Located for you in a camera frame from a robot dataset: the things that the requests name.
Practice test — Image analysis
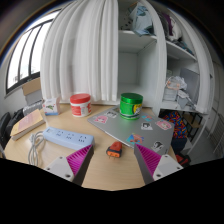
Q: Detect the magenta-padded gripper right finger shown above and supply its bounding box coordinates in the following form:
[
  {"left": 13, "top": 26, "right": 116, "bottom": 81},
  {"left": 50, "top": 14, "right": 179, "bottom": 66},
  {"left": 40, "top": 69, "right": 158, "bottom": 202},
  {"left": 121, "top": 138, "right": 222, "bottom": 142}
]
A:
[{"left": 133, "top": 143, "right": 184, "bottom": 185}]

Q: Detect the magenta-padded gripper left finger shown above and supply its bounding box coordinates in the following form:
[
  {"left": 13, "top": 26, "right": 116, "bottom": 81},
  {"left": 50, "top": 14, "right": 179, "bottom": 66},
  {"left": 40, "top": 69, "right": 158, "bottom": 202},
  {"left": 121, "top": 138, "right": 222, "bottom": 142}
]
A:
[{"left": 43, "top": 143, "right": 95, "bottom": 187}]

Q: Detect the orange charger block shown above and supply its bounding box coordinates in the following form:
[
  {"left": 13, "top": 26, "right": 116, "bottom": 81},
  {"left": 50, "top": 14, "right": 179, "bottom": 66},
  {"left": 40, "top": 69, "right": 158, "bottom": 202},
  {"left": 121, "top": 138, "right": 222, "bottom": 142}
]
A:
[{"left": 105, "top": 140, "right": 124, "bottom": 160}]

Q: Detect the light blue power strip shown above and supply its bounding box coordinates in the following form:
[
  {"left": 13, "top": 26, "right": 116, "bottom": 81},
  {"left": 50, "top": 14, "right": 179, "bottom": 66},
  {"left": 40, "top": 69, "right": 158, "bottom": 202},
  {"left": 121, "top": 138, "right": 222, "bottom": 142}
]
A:
[{"left": 42, "top": 126, "right": 95, "bottom": 151}]

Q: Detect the colourful patterned bag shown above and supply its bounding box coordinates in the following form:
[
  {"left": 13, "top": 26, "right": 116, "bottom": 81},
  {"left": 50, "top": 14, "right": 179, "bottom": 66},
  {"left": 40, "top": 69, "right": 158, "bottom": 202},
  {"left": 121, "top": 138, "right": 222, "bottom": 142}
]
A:
[{"left": 162, "top": 110, "right": 189, "bottom": 139}]

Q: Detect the silver laptop with stickers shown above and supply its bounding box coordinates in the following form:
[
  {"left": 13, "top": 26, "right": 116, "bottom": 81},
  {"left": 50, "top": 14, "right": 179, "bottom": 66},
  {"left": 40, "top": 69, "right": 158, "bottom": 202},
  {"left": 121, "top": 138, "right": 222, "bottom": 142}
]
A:
[{"left": 87, "top": 105, "right": 176, "bottom": 156}]

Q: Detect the yellow and pink book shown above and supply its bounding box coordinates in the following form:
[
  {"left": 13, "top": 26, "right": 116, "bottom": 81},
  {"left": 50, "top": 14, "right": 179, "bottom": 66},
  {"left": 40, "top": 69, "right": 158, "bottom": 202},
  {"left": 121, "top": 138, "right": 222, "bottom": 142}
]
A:
[{"left": 9, "top": 109, "right": 47, "bottom": 141}]

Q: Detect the small white printed box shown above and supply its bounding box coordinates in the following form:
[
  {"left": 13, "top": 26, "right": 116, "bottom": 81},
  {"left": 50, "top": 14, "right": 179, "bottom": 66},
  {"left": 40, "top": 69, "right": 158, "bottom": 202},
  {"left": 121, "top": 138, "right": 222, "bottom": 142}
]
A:
[{"left": 43, "top": 96, "right": 62, "bottom": 117}]

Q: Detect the white jar with red lid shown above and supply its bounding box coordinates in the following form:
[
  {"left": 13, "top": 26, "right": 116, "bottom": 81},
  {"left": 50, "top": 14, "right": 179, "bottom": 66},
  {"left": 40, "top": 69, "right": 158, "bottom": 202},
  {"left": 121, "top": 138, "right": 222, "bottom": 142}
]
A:
[{"left": 69, "top": 93, "right": 93, "bottom": 118}]

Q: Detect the silver ribbed object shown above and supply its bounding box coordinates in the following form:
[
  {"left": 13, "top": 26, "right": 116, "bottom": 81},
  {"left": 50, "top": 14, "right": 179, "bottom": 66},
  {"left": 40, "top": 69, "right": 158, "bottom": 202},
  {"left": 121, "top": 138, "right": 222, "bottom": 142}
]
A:
[{"left": 22, "top": 99, "right": 44, "bottom": 117}]

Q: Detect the green round tin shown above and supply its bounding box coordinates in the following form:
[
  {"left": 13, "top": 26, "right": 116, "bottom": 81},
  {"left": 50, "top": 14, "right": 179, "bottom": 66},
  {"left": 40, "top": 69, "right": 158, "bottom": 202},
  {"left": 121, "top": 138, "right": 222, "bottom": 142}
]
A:
[{"left": 118, "top": 92, "right": 144, "bottom": 121}]

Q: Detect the black bag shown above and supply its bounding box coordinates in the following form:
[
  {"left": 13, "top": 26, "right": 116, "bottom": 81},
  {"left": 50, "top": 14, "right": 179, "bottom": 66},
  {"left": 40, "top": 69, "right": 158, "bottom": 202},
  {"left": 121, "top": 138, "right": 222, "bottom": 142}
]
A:
[{"left": 0, "top": 108, "right": 25, "bottom": 151}]

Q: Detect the brown cardboard box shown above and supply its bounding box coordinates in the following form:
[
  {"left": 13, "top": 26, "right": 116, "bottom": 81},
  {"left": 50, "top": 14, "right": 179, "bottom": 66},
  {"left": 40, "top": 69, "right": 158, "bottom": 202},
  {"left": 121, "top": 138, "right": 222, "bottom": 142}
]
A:
[{"left": 21, "top": 77, "right": 43, "bottom": 106}]

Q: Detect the white shelf unit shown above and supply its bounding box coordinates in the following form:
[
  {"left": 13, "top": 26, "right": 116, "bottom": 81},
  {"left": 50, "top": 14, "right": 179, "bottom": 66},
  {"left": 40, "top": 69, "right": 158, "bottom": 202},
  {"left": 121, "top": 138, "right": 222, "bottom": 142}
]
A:
[{"left": 116, "top": 0, "right": 214, "bottom": 116}]

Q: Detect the black-framed window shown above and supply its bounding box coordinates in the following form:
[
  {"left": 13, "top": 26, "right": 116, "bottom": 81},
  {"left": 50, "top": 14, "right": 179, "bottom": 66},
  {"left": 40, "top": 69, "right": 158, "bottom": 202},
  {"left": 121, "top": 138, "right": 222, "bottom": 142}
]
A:
[{"left": 4, "top": 13, "right": 59, "bottom": 96}]

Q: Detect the white curtain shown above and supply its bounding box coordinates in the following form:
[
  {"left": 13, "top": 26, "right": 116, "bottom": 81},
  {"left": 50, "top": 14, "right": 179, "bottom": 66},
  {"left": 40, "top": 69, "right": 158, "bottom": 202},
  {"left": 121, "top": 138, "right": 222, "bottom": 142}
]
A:
[{"left": 39, "top": 0, "right": 120, "bottom": 104}]

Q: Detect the white power cable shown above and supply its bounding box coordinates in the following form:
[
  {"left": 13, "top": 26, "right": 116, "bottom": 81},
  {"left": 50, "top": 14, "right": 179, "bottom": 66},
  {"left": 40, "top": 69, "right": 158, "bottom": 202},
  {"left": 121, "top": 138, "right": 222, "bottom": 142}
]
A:
[{"left": 27, "top": 130, "right": 48, "bottom": 167}]

